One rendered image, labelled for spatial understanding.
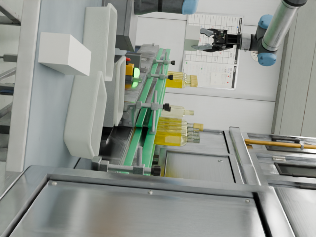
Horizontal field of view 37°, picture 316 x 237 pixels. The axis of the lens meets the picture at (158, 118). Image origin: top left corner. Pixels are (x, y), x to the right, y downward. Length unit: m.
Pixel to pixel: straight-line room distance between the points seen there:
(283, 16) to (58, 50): 1.04
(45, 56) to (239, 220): 0.49
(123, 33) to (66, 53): 0.70
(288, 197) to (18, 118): 0.54
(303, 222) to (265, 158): 1.48
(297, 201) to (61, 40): 0.55
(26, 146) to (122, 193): 0.21
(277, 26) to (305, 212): 1.08
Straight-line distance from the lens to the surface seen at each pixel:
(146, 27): 7.74
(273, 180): 2.03
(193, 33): 2.05
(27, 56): 0.96
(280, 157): 2.33
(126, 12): 1.66
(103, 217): 0.80
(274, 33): 1.89
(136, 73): 2.17
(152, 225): 0.79
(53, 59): 0.97
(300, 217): 0.86
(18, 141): 0.95
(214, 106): 7.95
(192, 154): 2.11
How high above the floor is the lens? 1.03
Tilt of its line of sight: 2 degrees down
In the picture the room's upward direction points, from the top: 95 degrees clockwise
